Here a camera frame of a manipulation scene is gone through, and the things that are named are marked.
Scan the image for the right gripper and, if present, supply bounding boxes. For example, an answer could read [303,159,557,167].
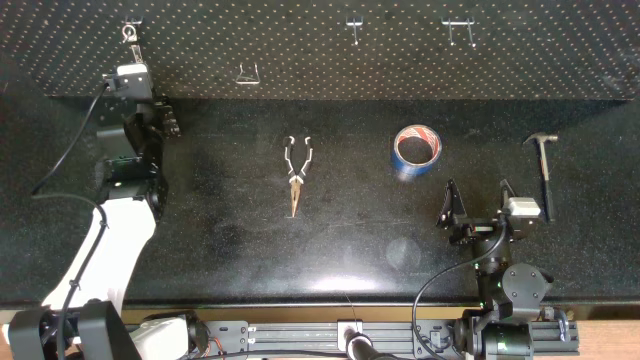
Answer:
[435,177,541,245]

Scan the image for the roll of blue tape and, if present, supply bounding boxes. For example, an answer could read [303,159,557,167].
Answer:
[391,124,444,178]

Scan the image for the black cable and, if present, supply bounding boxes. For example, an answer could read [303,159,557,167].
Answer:
[411,223,508,360]
[30,82,111,232]

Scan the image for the black pegboard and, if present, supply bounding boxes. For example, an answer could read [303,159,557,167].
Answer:
[0,0,640,102]

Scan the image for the wrench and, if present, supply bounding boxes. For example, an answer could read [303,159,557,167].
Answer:
[120,23,147,66]

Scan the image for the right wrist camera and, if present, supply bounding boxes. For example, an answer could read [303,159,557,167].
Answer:
[501,195,543,219]

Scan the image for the mounting rail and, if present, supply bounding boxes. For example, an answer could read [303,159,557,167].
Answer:
[199,309,581,360]

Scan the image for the pliers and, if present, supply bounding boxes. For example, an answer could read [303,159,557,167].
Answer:
[282,135,315,220]

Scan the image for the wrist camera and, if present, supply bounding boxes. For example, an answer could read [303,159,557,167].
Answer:
[501,195,543,219]
[102,62,154,102]

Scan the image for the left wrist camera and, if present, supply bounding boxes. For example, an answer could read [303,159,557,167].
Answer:
[102,62,154,102]

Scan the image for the hammer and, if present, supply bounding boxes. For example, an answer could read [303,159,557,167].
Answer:
[522,131,560,224]

